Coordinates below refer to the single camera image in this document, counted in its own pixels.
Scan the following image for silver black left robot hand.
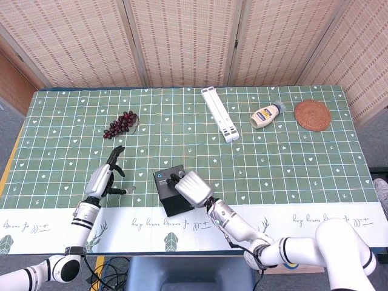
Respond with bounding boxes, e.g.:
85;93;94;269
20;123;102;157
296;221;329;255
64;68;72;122
84;145;136;201

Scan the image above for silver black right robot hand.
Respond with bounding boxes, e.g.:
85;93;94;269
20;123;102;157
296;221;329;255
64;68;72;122
165;170;213;209

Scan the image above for black folding cardboard box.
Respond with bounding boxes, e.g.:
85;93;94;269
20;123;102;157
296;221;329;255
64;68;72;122
153;164;196;218

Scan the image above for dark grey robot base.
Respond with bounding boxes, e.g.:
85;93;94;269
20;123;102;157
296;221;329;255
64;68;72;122
125;256;257;291

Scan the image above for dark red grape bunch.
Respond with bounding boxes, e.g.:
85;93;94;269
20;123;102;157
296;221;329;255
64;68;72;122
102;110;141;140

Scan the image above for green grid tablecloth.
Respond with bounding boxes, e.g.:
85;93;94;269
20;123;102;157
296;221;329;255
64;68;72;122
0;85;383;255

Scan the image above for white folding stand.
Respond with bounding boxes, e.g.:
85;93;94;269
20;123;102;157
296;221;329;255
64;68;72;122
201;86;239;144

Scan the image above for mayonnaise squeeze bottle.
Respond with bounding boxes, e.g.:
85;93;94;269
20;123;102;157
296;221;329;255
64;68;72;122
249;99;286;130

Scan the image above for orange brown wooden door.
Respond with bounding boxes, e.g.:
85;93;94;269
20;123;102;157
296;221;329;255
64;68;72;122
0;51;37;118

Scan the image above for round woven brown coaster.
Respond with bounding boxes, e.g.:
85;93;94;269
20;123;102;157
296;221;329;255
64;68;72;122
294;99;332;133

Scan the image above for bamboo folding screen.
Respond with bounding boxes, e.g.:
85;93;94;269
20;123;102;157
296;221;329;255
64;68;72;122
0;0;388;128

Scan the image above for grey white shoe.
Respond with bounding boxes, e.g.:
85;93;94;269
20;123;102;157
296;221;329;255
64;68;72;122
372;178;388;213

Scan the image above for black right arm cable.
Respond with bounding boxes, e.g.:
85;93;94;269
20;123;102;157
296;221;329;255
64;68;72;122
227;239;266;291

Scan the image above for black floor cables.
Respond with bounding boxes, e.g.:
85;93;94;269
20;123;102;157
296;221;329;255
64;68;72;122
86;256;131;291

